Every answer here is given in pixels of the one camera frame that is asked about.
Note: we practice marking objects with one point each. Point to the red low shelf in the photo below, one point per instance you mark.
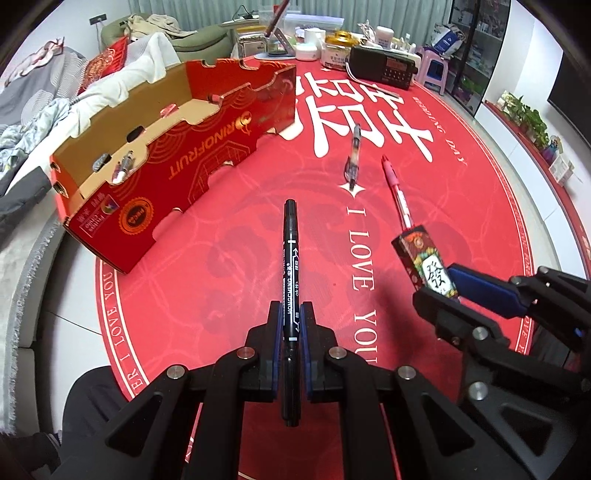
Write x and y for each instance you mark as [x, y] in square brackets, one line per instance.
[568, 198]

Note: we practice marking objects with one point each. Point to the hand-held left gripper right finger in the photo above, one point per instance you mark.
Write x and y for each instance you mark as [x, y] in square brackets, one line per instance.
[307, 350]

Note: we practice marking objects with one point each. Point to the glass jar gold lid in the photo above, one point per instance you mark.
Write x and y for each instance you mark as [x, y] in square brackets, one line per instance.
[341, 50]

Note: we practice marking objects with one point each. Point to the beige clothes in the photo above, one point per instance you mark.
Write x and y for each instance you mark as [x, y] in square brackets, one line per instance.
[152, 25]

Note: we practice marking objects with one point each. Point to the white bottle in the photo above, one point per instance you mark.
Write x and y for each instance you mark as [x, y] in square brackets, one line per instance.
[384, 37]

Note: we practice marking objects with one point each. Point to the green armchair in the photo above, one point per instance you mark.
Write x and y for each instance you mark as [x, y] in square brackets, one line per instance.
[203, 41]

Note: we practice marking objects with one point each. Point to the black portable radio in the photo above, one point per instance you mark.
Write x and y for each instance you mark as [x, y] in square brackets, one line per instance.
[381, 67]

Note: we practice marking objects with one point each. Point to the white blue bag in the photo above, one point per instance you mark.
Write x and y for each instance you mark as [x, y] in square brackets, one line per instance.
[449, 39]

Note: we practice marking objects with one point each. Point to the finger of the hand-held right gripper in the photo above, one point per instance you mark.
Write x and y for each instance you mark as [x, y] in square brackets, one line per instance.
[443, 314]
[485, 288]

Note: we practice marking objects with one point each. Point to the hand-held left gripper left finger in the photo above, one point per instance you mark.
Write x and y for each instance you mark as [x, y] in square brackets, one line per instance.
[276, 350]

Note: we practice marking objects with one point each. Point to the white round container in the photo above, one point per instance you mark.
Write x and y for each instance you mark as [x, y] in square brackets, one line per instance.
[307, 52]

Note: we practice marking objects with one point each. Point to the dark grey jacket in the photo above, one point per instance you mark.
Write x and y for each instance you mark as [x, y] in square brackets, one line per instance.
[21, 198]

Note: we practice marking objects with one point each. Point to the green potted plants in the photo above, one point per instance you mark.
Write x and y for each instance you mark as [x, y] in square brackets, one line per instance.
[524, 115]

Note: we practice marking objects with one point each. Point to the grey striped blanket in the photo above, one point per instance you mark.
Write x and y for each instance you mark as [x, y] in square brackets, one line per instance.
[32, 74]

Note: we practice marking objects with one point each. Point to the red gel pen pink grip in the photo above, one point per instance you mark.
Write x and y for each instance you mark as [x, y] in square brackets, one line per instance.
[398, 194]

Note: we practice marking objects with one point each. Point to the light blue patterned cloth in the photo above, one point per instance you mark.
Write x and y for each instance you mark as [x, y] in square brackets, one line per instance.
[32, 129]

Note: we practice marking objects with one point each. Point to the small white box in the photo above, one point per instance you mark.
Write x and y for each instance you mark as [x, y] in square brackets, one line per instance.
[562, 168]

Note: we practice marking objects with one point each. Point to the red cardboard box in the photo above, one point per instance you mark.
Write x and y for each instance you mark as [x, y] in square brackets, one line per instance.
[184, 170]

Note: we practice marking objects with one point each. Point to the white throw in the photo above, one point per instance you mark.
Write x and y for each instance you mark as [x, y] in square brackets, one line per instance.
[138, 64]

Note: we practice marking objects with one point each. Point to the pink plastic stool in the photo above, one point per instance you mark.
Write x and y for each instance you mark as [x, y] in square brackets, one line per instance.
[434, 69]

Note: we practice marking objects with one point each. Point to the metal phone stand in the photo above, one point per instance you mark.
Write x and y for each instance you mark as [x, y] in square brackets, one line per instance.
[281, 44]

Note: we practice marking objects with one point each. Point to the glass door cabinet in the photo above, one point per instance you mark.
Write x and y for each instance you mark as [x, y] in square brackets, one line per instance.
[480, 46]

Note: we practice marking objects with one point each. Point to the person's dark trousers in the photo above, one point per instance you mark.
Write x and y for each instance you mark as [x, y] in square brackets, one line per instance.
[92, 415]

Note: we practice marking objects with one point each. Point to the red embroidered cushion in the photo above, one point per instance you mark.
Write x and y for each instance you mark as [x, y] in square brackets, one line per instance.
[104, 64]

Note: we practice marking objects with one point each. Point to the clear gel pen grey grip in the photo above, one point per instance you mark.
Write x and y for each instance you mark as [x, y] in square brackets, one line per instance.
[353, 152]

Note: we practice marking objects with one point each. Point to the black marker pen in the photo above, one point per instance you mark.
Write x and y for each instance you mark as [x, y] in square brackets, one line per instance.
[291, 258]

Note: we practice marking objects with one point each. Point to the black television screen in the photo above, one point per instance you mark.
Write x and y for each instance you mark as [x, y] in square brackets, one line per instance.
[575, 87]

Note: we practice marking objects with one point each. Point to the black patterned rectangular lighter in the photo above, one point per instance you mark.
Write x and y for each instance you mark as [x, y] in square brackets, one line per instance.
[422, 258]

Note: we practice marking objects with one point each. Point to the white cup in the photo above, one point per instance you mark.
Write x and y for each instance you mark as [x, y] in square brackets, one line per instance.
[316, 36]

